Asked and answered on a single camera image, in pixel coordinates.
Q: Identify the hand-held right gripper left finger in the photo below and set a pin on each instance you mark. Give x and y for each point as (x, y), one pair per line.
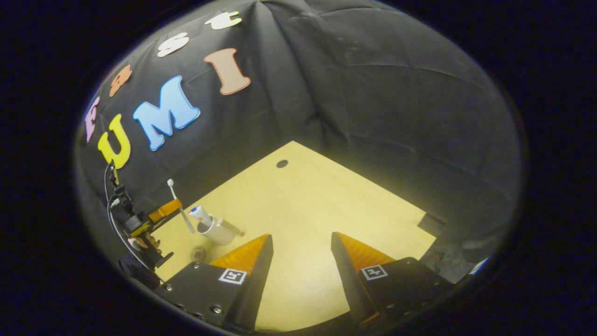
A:
(259, 284)

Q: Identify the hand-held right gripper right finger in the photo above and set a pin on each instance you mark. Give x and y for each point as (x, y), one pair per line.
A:
(347, 280)

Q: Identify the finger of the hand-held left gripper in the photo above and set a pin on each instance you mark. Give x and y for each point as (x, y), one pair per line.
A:
(165, 211)

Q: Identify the white toothbrush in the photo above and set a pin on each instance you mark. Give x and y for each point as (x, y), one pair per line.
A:
(179, 205)

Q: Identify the white toothpaste tube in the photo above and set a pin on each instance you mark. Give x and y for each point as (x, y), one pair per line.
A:
(198, 213)

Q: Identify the round wooden coaster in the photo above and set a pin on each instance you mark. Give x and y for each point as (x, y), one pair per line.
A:
(199, 253)

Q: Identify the light wooden desktop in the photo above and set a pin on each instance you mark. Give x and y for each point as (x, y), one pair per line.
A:
(303, 210)

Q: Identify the black backdrop cloth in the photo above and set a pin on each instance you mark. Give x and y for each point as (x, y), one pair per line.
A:
(373, 93)

